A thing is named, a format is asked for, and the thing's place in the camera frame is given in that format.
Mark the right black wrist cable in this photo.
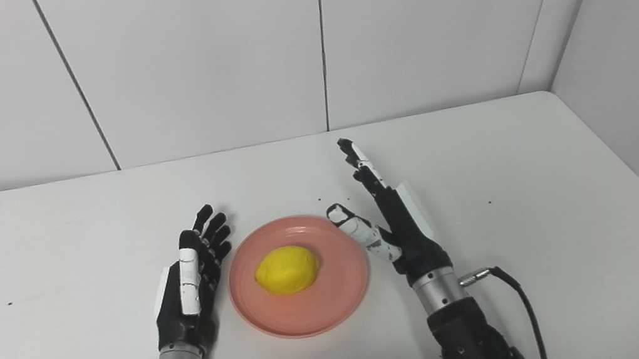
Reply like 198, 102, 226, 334
457, 260, 549, 359

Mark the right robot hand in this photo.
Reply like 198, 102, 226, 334
316, 125, 456, 299

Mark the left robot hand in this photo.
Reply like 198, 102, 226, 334
138, 202, 249, 359

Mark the pink plate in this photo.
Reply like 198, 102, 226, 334
220, 206, 378, 348

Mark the yellow lemon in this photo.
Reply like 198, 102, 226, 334
251, 242, 324, 299

